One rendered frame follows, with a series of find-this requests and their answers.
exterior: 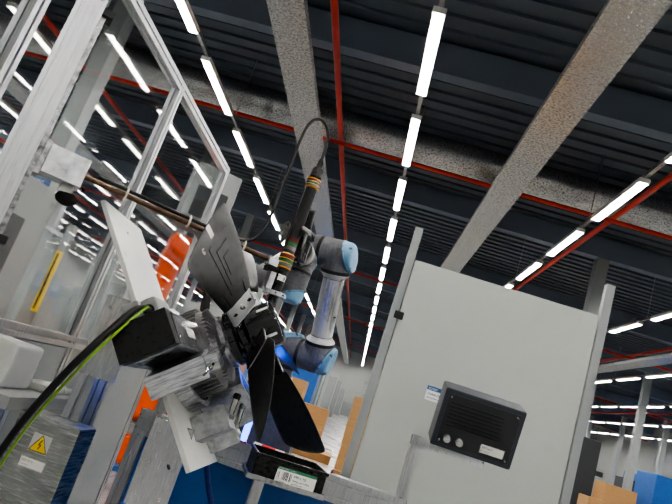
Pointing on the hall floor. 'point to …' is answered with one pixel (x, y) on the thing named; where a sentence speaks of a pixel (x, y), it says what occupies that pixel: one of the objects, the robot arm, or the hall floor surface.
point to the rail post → (125, 469)
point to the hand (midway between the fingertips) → (295, 224)
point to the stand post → (85, 399)
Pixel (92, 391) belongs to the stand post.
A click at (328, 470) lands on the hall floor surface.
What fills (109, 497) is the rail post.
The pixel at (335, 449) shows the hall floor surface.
